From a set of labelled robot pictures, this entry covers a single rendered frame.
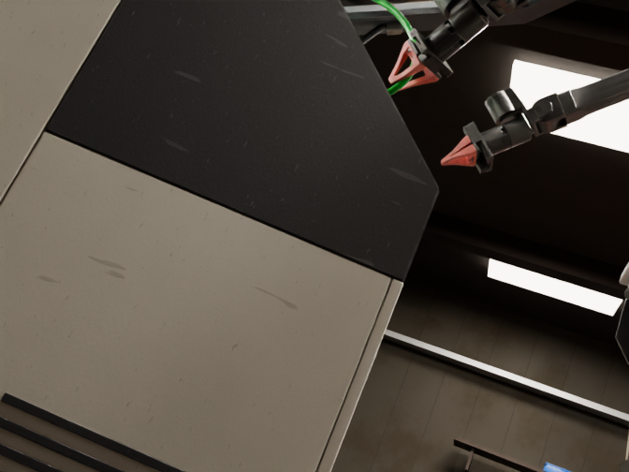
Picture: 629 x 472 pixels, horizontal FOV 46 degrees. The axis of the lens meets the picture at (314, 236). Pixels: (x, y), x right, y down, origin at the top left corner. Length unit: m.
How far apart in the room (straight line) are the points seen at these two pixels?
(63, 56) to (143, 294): 0.40
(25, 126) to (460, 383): 7.50
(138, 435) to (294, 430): 0.21
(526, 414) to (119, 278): 7.49
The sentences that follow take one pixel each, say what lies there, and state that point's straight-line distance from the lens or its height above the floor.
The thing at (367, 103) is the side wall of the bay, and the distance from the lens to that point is 1.19.
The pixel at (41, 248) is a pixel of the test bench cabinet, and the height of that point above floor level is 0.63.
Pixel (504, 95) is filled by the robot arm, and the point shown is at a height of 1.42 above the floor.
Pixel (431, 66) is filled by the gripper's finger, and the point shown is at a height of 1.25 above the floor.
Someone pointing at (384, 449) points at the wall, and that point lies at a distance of 8.33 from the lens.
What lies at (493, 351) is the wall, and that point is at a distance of 8.52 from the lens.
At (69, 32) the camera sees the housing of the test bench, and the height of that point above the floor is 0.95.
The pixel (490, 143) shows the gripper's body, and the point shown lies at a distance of 1.69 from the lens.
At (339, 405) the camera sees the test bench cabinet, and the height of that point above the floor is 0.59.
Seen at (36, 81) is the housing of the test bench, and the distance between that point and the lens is 1.23.
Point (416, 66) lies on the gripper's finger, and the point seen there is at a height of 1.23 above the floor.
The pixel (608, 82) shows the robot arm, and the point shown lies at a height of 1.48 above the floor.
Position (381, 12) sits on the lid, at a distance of 2.06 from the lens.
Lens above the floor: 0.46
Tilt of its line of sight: 18 degrees up
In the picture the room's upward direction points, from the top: 24 degrees clockwise
